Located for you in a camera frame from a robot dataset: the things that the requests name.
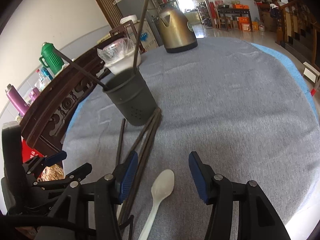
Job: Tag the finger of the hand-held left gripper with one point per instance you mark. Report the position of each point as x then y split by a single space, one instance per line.
80 170
56 157

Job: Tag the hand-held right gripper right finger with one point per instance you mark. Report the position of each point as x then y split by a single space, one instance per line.
200 180

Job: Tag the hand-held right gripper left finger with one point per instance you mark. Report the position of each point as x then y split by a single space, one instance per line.
128 177

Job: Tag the white plastic spoon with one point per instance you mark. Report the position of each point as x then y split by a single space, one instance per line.
162 183

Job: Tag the grey metal utensil holder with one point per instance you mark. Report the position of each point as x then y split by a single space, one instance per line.
132 100

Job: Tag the red bag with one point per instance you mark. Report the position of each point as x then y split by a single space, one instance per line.
31 155

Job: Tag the dark carved wooden bench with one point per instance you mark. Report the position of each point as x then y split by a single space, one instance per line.
62 105

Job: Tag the purple bottle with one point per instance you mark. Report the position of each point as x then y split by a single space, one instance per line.
17 100

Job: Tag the grey tablecloth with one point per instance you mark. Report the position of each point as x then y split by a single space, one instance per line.
225 105

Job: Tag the clear bottle with blue label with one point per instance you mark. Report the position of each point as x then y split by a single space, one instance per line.
43 78

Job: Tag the green thermos jug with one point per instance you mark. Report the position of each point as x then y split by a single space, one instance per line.
51 60

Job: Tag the white bowl with plastic wrap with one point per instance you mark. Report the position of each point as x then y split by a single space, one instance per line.
120 60

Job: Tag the white box with blue print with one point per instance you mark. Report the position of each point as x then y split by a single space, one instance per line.
146 37

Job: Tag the blue cloth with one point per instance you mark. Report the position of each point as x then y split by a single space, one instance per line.
287 62

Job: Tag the gold electric kettle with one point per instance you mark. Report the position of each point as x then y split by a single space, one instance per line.
175 35

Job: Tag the white rice cooker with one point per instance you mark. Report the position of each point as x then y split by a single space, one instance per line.
128 19

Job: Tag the white step stool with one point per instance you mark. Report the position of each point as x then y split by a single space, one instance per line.
311 71

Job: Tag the brown slatted wooden door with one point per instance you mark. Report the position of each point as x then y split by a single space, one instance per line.
105 2

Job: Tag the orange box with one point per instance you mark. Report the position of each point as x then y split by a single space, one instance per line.
240 6
243 23

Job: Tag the clear water jug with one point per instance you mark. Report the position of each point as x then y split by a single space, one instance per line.
261 27

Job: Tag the grey refrigerator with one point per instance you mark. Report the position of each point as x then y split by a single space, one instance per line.
135 5

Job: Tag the dark wooden side table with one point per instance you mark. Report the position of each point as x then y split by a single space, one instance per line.
233 11

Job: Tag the wooden staircase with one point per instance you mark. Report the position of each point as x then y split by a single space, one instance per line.
300 30

